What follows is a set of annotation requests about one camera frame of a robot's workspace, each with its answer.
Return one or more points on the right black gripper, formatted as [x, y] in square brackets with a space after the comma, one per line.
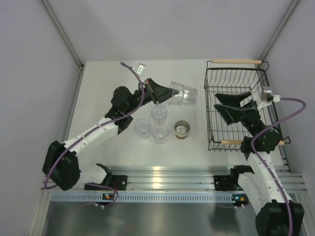
[230, 114]

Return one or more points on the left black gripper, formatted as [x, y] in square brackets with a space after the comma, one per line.
[158, 94]

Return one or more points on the clear plastic cup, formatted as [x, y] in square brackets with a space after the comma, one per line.
[182, 95]
[160, 134]
[159, 115]
[142, 128]

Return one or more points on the black wire dish rack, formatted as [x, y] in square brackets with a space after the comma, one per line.
[234, 76]

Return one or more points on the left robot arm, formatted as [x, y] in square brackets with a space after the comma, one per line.
[63, 163]

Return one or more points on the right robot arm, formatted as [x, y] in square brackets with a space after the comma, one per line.
[276, 213]

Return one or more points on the clear plastic cup bottom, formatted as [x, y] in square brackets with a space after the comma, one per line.
[160, 134]

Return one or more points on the steel cup cork base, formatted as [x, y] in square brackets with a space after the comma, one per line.
[182, 129]

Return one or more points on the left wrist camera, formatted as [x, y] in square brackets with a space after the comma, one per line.
[139, 69]

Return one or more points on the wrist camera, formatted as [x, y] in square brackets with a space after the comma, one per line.
[139, 69]
[266, 97]

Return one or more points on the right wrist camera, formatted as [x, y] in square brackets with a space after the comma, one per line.
[266, 97]

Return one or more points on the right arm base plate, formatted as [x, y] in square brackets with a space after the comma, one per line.
[226, 183]

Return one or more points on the aluminium mounting rail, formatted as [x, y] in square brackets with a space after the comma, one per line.
[194, 178]

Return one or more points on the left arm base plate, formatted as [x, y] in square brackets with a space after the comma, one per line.
[117, 182]

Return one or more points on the slotted grey cable duct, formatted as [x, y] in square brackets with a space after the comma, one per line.
[125, 197]

